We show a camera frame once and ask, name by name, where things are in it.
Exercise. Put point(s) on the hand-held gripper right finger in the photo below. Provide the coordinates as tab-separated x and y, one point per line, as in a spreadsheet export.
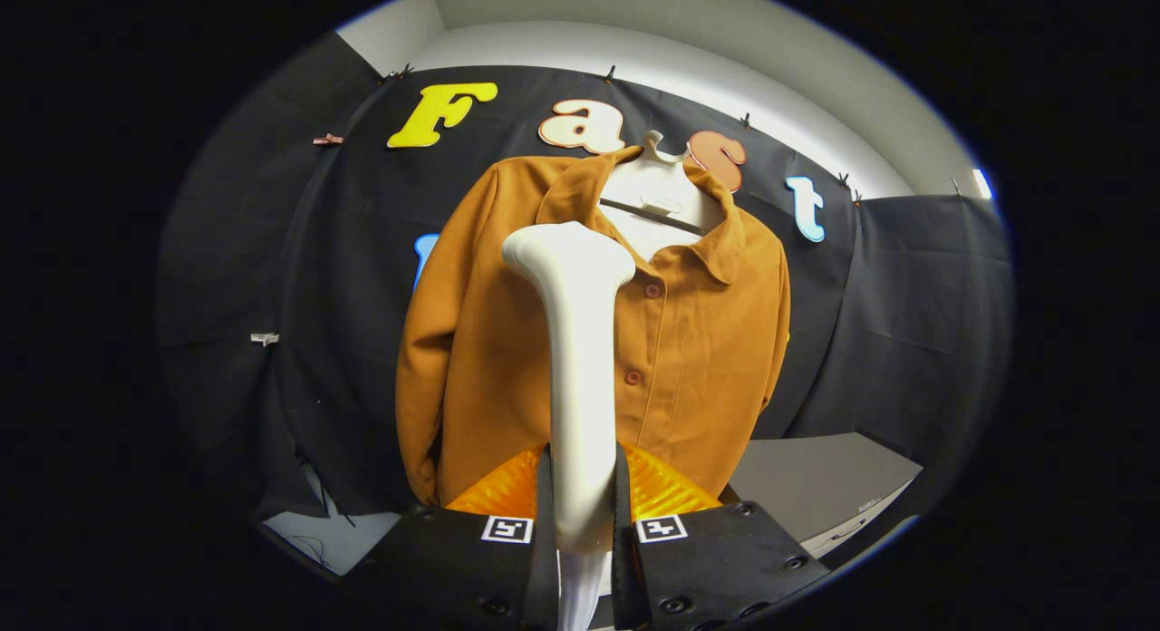
623	558

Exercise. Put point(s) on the black backdrop cloth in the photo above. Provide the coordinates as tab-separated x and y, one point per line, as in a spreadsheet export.
344	250

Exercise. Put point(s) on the white mannequin torso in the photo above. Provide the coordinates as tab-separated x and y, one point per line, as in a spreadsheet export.
657	196

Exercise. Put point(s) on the grey cabinet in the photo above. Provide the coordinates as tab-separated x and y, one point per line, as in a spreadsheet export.
816	486

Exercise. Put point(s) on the white garment steamer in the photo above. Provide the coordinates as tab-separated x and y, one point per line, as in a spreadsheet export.
580	368

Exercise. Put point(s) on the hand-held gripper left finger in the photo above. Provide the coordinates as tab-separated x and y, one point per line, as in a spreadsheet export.
547	558

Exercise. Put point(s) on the pink clip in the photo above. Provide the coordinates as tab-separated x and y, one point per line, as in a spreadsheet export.
328	140

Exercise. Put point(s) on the white clip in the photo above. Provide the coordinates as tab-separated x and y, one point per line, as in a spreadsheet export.
265	339

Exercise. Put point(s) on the orange button shirt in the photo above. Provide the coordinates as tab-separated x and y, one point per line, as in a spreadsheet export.
698	359

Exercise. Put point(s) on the small ceiling light panel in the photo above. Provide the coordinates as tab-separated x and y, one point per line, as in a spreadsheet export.
981	183

